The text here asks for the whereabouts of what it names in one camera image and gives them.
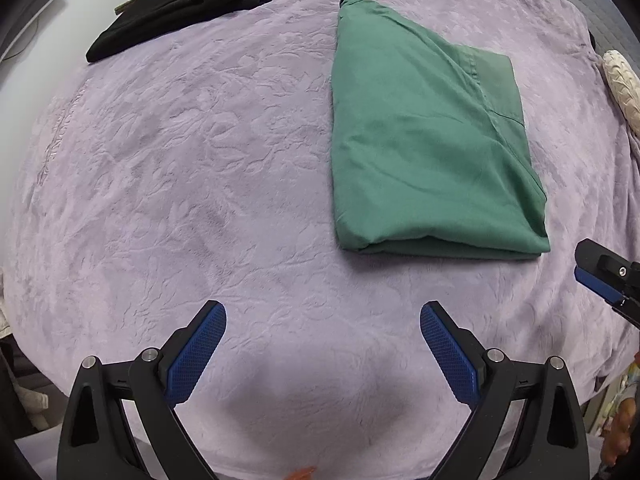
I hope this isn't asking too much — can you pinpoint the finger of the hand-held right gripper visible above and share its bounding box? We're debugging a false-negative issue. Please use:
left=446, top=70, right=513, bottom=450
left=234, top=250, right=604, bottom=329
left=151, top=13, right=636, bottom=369
left=574, top=239, right=640, bottom=331

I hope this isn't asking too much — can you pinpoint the white-framed monitor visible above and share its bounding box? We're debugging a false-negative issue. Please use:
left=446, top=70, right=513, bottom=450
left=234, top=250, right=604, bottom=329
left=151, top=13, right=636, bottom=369
left=0, top=0, right=69, bottom=62

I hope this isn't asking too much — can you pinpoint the colourful printed item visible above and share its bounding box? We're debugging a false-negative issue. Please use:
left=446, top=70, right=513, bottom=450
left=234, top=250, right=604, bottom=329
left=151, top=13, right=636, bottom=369
left=597, top=350, right=640, bottom=480

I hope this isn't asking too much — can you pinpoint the black garment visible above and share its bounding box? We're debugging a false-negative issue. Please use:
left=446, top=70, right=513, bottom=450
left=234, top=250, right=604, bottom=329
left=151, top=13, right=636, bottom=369
left=85, top=0, right=289, bottom=64

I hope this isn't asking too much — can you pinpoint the purple embossed blanket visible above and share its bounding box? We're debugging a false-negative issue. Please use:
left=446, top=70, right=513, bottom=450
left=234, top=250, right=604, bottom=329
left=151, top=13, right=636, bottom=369
left=0, top=0, right=640, bottom=480

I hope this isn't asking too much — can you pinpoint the cream knit pillow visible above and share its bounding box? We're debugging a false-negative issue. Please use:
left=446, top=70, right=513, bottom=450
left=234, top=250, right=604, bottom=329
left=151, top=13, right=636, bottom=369
left=601, top=49, right=640, bottom=134

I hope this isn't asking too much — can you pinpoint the green shirt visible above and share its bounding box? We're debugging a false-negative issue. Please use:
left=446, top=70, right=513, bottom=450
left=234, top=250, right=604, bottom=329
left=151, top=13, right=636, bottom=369
left=330, top=0, right=552, bottom=262

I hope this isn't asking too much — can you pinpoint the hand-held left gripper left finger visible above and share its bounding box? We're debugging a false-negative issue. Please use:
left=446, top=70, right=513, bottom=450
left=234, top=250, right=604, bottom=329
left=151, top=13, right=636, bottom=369
left=56, top=300, right=228, bottom=480

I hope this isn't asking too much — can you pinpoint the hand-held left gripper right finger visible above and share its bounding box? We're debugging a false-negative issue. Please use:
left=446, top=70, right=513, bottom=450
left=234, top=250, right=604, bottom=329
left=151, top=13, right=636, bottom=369
left=419, top=301, right=591, bottom=480

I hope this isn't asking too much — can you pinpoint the grey quilted cushion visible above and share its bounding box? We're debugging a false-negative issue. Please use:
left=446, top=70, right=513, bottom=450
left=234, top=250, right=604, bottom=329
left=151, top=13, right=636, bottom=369
left=567, top=0, right=640, bottom=63

